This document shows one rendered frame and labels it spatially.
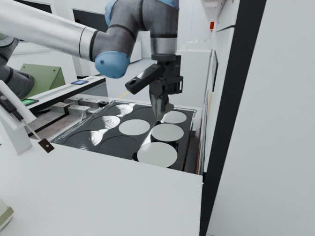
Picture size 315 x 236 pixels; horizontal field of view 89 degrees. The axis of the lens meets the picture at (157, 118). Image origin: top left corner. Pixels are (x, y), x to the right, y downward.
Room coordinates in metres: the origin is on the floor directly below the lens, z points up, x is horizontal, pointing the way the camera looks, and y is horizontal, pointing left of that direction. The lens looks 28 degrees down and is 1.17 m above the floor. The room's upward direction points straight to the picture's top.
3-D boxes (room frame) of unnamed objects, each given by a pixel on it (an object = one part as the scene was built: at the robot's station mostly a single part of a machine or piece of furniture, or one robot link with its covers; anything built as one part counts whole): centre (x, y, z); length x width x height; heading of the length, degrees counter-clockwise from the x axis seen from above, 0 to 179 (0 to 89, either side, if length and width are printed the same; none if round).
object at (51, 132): (0.51, 0.33, 0.87); 0.36 x 0.08 x 0.03; 163
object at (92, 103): (0.66, 0.29, 0.89); 0.08 x 0.03 x 0.03; 73
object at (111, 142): (0.45, 0.07, 0.90); 0.34 x 0.34 x 0.01; 73
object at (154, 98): (0.51, -0.01, 0.95); 0.06 x 0.03 x 0.09; 122
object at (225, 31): (0.57, -0.20, 1.02); 0.81 x 0.03 x 0.40; 163
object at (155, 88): (0.50, -0.02, 1.05); 0.09 x 0.08 x 0.12; 122
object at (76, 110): (0.58, 0.31, 0.89); 0.08 x 0.03 x 0.03; 73
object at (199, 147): (0.40, -0.13, 0.89); 0.44 x 0.02 x 0.10; 163
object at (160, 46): (0.49, -0.02, 1.13); 0.08 x 0.08 x 0.05
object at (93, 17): (5.55, 2.14, 1.00); 1.80 x 1.08 x 2.00; 163
